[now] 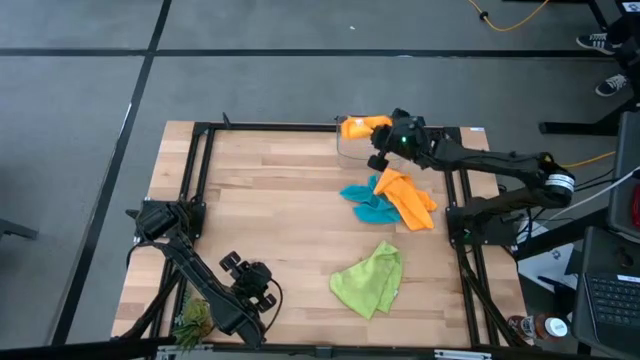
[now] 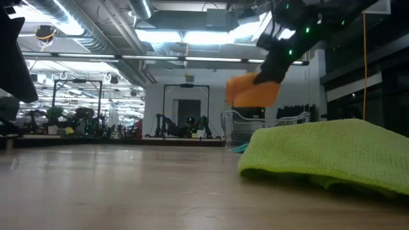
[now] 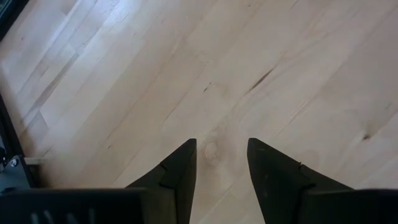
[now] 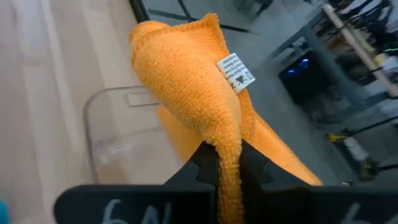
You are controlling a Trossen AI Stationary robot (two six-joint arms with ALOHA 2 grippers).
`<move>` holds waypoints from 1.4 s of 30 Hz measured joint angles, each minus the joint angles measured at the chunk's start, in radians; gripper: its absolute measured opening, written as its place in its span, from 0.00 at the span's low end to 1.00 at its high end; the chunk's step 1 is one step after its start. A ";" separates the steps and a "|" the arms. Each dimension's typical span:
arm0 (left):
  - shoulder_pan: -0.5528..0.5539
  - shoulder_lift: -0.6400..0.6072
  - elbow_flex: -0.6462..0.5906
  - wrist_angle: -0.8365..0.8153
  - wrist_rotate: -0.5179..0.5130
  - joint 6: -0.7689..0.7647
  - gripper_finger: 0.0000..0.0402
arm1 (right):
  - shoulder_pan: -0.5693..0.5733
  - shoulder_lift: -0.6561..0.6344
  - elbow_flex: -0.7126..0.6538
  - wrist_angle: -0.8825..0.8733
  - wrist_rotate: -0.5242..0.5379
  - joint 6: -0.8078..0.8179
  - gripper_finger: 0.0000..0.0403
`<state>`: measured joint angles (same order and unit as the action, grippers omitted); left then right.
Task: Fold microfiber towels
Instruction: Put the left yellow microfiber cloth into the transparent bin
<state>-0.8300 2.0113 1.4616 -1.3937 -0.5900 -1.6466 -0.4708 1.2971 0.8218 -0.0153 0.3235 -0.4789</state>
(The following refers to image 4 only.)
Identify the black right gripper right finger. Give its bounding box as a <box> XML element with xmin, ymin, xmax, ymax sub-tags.
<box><xmin>239</xmin><ymin>139</ymin><xmax>308</xmax><ymax>224</ymax></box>

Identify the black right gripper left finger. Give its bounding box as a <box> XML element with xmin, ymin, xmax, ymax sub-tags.
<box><xmin>164</xmin><ymin>141</ymin><xmax>220</xmax><ymax>188</ymax></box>

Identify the black computer tower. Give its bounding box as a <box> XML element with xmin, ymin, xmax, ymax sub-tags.
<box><xmin>277</xmin><ymin>50</ymin><xmax>335</xmax><ymax>105</ymax></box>

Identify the clear plastic bin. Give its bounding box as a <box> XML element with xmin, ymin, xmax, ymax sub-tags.
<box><xmin>82</xmin><ymin>85</ymin><xmax>187</xmax><ymax>185</ymax></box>

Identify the yellow power plug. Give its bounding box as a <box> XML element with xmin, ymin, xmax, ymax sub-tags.
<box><xmin>326</xmin><ymin>133</ymin><xmax>348</xmax><ymax>143</ymax></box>

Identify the orange microfiber towel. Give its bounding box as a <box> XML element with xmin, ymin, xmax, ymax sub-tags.
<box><xmin>129</xmin><ymin>12</ymin><xmax>323</xmax><ymax>224</ymax></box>

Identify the white power adapter box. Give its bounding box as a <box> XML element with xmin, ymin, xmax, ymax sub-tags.
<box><xmin>343</xmin><ymin>136</ymin><xmax>371</xmax><ymax>163</ymax></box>

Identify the grey metal bench leg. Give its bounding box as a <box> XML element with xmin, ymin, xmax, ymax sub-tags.
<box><xmin>269</xmin><ymin>24</ymin><xmax>369</xmax><ymax>108</ymax></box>

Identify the light wooden bench top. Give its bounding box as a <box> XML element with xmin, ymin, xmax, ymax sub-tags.
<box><xmin>322</xmin><ymin>3</ymin><xmax>398</xmax><ymax>98</ymax></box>

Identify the blue microfiber towel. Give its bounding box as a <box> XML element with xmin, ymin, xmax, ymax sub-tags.
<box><xmin>0</xmin><ymin>198</ymin><xmax>11</xmax><ymax>224</ymax></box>

